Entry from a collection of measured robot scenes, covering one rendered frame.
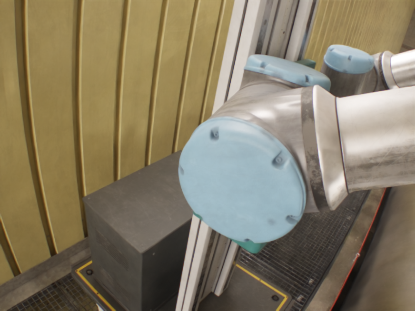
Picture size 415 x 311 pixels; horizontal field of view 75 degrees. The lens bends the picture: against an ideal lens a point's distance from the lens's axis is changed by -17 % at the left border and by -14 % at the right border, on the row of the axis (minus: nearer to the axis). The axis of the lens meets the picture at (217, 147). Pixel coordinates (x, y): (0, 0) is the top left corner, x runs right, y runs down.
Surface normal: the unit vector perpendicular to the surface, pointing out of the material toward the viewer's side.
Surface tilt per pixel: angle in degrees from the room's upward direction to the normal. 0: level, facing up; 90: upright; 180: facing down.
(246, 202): 92
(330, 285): 0
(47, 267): 90
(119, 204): 0
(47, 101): 90
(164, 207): 0
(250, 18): 90
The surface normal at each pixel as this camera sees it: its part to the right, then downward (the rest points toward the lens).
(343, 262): 0.15, -0.87
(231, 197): -0.42, 0.44
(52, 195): 0.78, 0.43
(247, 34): -0.59, 0.32
